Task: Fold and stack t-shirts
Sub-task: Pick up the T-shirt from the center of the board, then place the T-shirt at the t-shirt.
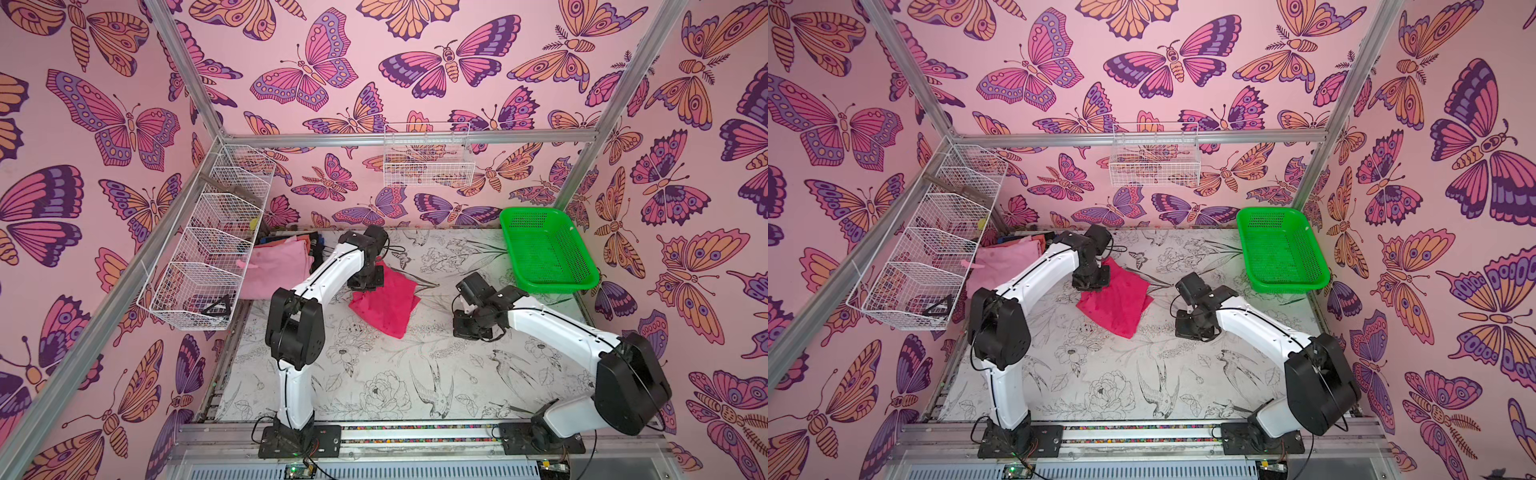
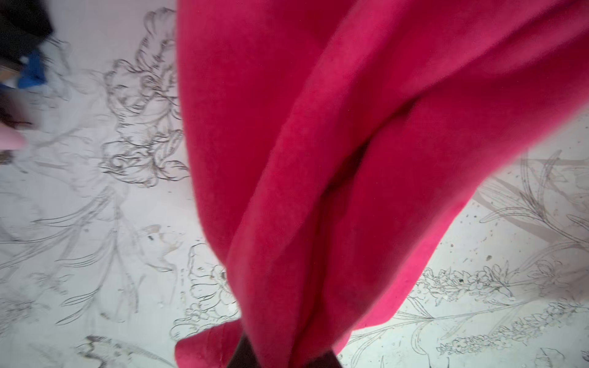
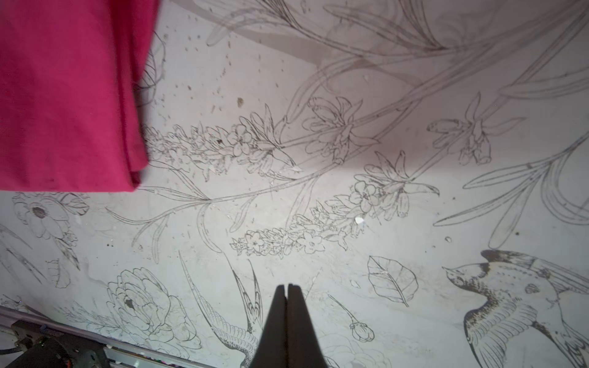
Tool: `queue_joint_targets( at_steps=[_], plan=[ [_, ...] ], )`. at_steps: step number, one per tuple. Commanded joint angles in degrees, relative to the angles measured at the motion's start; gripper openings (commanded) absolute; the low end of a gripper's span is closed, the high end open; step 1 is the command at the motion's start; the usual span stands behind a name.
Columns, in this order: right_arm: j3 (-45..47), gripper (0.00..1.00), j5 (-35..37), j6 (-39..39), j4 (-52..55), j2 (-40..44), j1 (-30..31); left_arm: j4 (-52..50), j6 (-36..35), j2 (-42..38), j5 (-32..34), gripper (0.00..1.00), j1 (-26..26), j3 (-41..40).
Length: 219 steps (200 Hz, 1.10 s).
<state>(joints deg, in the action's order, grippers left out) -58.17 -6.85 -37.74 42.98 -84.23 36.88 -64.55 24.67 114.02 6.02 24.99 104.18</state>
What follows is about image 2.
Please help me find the folded light pink t-shirt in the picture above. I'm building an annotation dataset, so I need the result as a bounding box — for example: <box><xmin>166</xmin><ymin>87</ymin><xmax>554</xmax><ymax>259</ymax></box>
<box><xmin>0</xmin><ymin>121</ymin><xmax>27</xmax><ymax>151</ymax></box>

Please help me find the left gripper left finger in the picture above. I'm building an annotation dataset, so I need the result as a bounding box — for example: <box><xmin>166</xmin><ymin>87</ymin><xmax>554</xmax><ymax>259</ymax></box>
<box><xmin>226</xmin><ymin>335</ymin><xmax>261</xmax><ymax>368</ymax></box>

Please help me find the dark folded clothes stack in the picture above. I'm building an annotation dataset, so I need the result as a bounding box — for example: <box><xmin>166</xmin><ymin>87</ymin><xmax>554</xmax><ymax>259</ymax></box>
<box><xmin>1</xmin><ymin>0</ymin><xmax>54</xmax><ymax>89</ymax></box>

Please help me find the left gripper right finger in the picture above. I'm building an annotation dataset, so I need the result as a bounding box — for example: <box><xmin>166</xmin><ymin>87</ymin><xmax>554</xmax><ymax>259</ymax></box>
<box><xmin>305</xmin><ymin>351</ymin><xmax>342</xmax><ymax>368</ymax></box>

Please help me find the magenta t-shirt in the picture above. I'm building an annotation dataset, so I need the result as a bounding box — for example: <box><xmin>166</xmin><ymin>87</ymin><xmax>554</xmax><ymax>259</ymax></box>
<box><xmin>175</xmin><ymin>1</ymin><xmax>588</xmax><ymax>367</ymax></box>

